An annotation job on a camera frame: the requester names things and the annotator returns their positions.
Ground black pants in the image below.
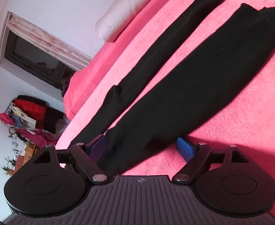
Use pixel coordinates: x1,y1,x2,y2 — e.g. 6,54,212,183
71,0,275,177

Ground potted green plant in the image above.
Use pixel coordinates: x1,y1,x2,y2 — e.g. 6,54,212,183
1,156,17,176

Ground hanging clothes on rack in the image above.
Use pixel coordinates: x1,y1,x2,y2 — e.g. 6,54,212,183
0,95,70,149

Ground wooden shelf unit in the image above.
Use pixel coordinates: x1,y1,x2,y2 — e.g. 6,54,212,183
8,142,40,175

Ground red bed cover far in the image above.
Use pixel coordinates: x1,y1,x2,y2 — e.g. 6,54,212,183
64,0,169,120

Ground pink bed blanket near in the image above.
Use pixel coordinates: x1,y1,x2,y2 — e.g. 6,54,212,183
55,0,275,221

